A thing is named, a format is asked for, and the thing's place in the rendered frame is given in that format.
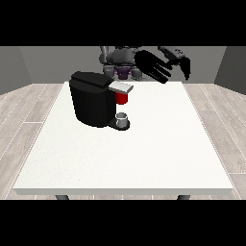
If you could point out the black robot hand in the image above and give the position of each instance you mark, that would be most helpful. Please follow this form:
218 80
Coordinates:
144 61

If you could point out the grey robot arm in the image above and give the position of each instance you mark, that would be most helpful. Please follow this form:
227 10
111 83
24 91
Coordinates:
171 53
104 55

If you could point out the pale grey machine lid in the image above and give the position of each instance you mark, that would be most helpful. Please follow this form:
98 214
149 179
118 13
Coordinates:
121 87

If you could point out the red pod holder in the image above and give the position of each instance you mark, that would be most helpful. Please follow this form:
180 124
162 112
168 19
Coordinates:
120 98

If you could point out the black coffee machine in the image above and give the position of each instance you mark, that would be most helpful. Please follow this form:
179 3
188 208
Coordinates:
89 102

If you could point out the grey robot trunk, purple rings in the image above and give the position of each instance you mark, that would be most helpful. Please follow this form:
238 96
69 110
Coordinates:
123 58

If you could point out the small grey cup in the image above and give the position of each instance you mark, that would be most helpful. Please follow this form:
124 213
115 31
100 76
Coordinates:
122 120

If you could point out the dark table leg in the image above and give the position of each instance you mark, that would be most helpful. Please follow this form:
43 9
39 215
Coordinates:
184 197
62 197

